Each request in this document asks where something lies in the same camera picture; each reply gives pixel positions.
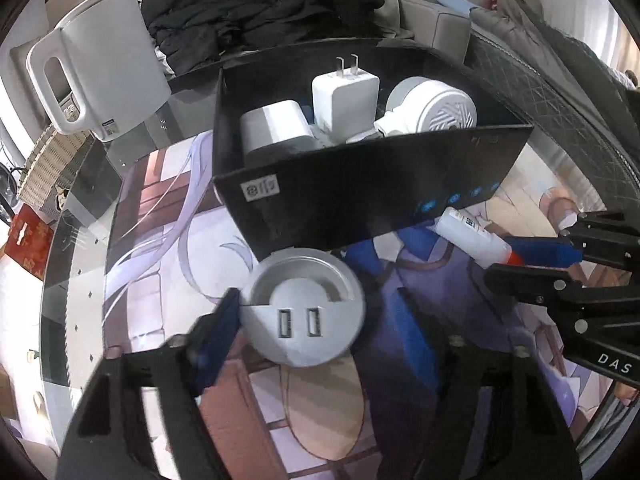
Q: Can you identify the white tube red cap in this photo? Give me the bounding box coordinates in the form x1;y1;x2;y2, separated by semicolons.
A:
433;207;524;269

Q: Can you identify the white round speaker device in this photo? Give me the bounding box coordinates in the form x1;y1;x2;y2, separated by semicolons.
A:
374;76;477;136

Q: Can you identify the white round usb dock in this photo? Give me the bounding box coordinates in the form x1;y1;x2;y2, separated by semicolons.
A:
240;248;366;367

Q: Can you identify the white wall charger plug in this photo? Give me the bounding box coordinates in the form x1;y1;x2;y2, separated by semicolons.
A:
311;54;380;144

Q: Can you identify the white labelled box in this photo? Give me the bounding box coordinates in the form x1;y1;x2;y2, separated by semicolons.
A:
240;100;316;155

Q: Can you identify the grey bed with quilt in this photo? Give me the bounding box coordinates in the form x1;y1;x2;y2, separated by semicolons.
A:
435;0;639;209

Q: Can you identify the red gift bag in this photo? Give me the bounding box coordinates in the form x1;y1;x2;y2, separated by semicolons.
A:
1;204;54;281

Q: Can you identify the black storage box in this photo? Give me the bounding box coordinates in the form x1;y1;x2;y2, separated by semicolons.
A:
213;39;533;258

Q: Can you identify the wicker basket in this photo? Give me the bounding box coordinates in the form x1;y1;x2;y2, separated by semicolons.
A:
18;126;94;221

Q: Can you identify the white electric kettle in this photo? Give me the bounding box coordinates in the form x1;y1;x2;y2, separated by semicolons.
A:
26;0;171;143

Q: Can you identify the black jacket pile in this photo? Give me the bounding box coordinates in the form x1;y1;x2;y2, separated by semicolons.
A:
141;0;384;76

